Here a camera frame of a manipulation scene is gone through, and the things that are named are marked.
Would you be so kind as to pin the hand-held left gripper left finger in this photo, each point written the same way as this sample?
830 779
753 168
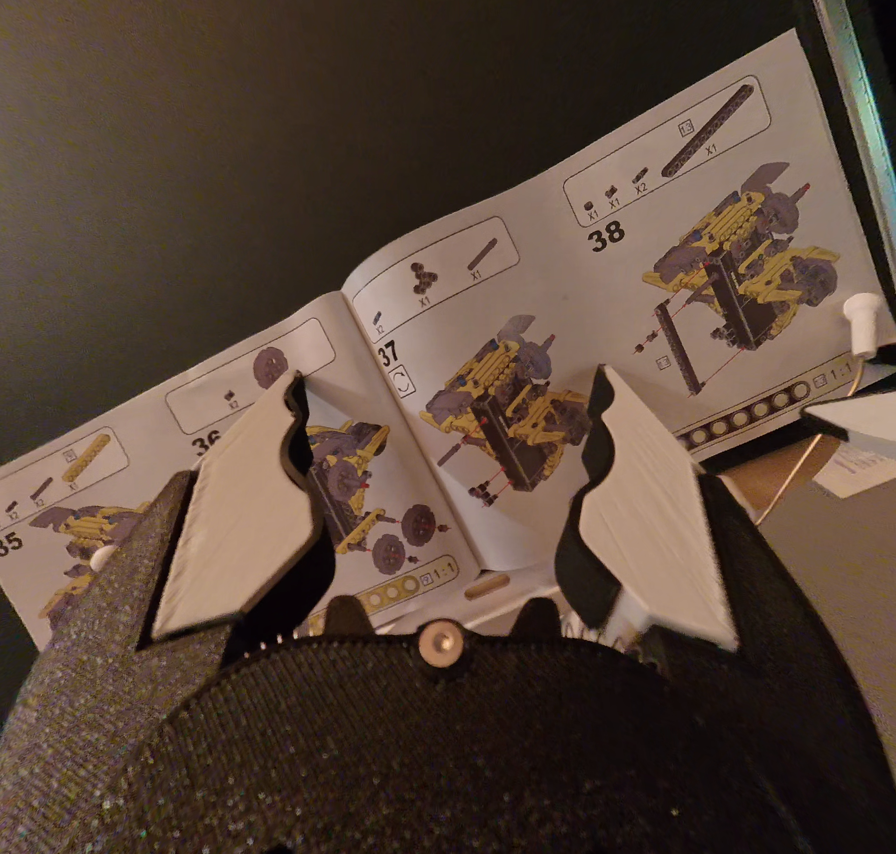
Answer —
231 518

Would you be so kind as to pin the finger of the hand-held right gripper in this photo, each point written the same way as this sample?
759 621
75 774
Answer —
868 420

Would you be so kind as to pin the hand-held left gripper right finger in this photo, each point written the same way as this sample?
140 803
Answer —
658 532

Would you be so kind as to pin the toy assembly instruction booklet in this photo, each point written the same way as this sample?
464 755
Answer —
490 294

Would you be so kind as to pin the white-tipped page holder peg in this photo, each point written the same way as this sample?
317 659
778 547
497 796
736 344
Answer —
864 318
103 558

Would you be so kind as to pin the beige wooden dowel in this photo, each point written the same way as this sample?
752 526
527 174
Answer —
486 586

